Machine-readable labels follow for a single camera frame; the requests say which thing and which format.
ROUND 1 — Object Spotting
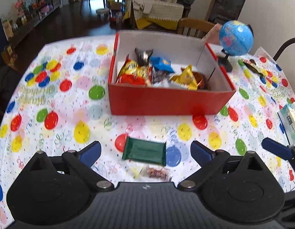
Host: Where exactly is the dark red candy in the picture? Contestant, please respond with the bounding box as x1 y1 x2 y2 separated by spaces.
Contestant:
152 70 168 84

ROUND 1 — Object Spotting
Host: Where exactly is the small clear candy packet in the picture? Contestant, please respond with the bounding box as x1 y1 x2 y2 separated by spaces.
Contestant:
140 166 171 181

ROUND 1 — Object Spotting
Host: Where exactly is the copper brown snack packet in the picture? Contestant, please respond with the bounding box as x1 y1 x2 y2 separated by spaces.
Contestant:
192 70 211 90

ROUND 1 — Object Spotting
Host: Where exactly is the silver orange snack packet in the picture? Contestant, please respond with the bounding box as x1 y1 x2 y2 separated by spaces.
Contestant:
152 79 188 90

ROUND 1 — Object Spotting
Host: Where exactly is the red cardboard box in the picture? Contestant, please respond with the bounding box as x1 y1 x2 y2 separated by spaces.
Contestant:
108 31 236 115

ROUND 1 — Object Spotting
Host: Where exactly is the blue snack packet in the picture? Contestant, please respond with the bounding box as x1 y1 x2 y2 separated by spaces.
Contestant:
150 57 174 73

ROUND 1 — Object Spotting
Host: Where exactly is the yellow triangle snack packet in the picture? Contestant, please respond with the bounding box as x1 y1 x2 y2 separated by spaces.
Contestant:
169 65 198 90

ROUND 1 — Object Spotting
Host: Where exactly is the tissue pack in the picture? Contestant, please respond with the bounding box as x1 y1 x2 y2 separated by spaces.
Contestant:
278 102 295 146

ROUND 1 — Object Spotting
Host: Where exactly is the pink cloth on chair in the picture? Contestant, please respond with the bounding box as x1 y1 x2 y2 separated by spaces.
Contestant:
202 23 222 45

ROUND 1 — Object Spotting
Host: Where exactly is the low tv cabinet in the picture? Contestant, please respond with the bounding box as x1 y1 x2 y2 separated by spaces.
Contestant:
8 0 62 48

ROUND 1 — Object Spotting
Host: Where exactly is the green snack bar packet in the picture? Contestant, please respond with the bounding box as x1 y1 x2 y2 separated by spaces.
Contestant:
122 136 166 166

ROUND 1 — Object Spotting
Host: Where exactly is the black sesame snack packet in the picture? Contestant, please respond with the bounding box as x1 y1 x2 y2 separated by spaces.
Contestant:
135 48 154 66

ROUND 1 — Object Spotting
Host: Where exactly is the wooden chair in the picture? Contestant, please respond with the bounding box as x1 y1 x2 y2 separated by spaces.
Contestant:
177 18 215 38

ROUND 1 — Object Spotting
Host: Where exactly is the red yellow chip bag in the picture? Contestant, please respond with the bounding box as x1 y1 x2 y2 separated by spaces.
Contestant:
116 55 152 86

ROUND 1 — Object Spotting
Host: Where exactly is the small round stool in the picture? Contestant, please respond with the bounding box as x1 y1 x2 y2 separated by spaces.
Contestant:
96 8 110 17

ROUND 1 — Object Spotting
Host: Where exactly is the blue desk globe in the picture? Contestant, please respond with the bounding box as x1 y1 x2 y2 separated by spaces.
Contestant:
218 20 254 72

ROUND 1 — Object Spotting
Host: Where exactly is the balloon print tablecloth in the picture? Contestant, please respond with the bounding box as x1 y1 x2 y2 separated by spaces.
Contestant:
0 36 295 228

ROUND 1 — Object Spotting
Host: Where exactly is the sofa with cream cover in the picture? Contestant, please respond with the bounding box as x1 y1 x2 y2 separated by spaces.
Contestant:
123 0 195 31

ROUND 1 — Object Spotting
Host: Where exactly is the grey desk lamp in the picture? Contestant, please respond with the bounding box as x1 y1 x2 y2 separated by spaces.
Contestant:
272 35 295 62

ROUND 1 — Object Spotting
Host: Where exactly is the opened wrapper near globe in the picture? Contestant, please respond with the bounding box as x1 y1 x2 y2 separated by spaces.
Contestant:
241 60 267 77

